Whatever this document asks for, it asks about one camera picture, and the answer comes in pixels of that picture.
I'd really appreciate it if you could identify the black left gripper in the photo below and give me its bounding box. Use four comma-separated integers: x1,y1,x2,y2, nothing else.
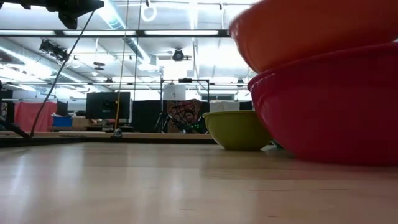
46,0,105,30

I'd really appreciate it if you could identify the green bowl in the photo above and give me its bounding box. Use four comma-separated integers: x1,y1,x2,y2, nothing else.
203,110,274,151

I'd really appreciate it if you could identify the orange bowl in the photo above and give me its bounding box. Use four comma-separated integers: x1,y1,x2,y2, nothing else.
229,0,398,75

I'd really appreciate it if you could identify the nested rainbow bowls stack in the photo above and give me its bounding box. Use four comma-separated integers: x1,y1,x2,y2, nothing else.
248,42,398,166

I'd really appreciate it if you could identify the black overhead crossbar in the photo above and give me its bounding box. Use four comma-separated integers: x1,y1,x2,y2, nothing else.
0,29,231,39

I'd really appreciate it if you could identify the black ceiling fixture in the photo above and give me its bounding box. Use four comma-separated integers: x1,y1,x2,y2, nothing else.
39,39,70,62

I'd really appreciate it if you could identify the black computer monitor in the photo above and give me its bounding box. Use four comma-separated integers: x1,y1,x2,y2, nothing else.
85,91,132,121

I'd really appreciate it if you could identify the red cloth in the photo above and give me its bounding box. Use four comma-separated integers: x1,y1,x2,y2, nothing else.
14,100,58,133

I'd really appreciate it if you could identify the blue storage bin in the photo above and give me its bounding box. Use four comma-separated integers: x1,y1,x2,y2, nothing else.
52,114,73,128

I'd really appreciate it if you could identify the cardboard box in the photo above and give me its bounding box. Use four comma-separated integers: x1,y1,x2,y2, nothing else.
72,116,91,128

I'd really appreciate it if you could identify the black partition panel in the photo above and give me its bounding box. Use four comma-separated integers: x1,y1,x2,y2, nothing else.
131,100,163,134

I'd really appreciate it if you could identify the patterned tapestry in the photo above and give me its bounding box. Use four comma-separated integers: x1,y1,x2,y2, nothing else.
165,99,203,134

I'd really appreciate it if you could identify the person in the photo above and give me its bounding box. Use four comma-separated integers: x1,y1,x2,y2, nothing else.
181,110,206,134

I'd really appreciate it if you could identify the long black cable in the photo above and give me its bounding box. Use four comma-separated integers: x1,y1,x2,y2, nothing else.
29,10,96,138

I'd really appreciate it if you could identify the white hanging ring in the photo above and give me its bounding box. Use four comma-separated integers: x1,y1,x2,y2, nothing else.
141,3,158,23

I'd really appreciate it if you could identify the hanging yellow cord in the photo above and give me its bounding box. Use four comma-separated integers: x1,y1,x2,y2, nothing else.
114,0,130,131

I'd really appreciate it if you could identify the black overhead camera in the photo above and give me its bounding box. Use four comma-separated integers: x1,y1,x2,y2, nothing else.
172,48,193,62

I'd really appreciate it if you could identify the black metal stand frame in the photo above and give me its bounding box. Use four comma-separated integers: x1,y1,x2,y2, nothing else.
159,78,211,134

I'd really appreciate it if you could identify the black aluminium table frame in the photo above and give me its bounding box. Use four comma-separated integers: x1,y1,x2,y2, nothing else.
0,119,218,148

